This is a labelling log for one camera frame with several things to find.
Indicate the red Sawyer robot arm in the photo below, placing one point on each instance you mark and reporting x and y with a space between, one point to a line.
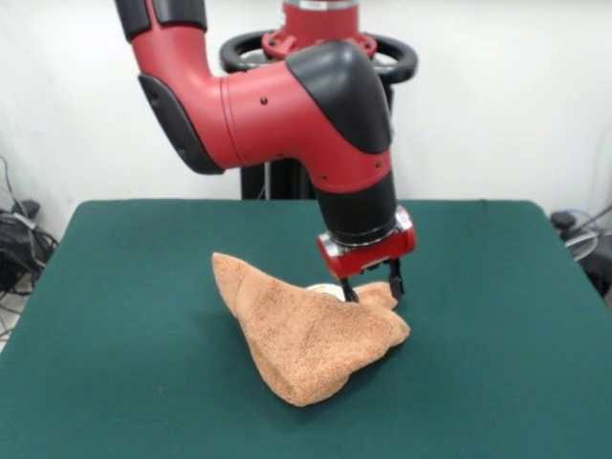
268 115

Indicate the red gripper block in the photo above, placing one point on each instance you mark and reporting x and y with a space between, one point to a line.
368 260

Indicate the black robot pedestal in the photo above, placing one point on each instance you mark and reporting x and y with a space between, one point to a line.
397 62

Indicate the orange-brown terry towel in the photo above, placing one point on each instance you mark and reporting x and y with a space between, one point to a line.
311 344

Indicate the dark green table cloth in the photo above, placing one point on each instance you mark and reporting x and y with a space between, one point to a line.
119 358

